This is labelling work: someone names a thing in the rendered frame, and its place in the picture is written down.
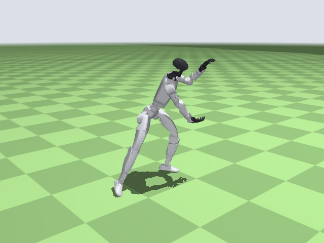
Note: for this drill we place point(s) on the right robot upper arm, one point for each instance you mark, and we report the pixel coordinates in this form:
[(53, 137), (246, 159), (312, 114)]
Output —
[(170, 90)]

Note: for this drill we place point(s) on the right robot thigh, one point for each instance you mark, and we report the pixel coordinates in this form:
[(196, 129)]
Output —
[(141, 131)]

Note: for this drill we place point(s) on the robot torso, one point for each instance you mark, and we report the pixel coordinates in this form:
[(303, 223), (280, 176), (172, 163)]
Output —
[(161, 97)]

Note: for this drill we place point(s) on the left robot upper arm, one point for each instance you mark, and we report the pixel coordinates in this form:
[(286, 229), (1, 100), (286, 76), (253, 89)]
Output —
[(184, 80)]

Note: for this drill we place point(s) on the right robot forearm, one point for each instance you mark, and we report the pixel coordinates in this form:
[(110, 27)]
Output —
[(183, 110)]

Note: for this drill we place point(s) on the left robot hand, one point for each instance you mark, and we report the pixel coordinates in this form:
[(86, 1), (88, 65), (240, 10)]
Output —
[(203, 66)]

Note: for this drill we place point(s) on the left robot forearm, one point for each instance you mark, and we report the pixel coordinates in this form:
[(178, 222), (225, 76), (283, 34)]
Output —
[(197, 74)]

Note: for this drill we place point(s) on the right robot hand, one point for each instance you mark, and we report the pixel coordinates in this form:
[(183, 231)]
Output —
[(196, 120)]

